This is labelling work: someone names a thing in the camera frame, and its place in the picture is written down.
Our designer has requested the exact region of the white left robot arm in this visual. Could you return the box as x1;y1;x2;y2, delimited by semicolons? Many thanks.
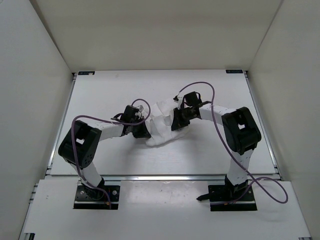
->
58;105;151;199

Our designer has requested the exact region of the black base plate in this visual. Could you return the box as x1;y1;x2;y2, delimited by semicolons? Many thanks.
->
196;185;258;212
73;184;121;210

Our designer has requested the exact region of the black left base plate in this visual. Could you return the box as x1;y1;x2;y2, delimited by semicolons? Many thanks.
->
73;184;121;210

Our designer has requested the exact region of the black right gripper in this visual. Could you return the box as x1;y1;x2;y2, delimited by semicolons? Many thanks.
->
171;107;194;131

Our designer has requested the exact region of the right corner label sticker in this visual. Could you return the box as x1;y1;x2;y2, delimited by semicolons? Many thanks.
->
225;69;243;74

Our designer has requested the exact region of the left corner label sticker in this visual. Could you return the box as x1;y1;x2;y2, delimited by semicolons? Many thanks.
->
77;71;95;76

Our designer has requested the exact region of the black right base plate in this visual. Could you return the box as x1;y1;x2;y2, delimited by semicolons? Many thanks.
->
196;185;258;212

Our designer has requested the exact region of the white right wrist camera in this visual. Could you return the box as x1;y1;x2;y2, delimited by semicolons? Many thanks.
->
173;95;184;110

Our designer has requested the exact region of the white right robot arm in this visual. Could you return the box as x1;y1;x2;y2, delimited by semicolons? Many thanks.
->
171;91;262;200

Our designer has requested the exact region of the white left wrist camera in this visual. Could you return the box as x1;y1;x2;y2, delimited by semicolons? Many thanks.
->
135;105;145;118

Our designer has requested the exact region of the corner label sticker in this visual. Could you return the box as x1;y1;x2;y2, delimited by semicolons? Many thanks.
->
77;71;95;76
225;69;243;74

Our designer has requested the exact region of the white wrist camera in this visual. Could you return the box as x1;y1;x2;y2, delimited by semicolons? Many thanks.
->
173;95;184;110
135;105;145;118

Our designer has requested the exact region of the white skirt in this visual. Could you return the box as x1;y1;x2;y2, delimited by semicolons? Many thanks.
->
144;99;189;147

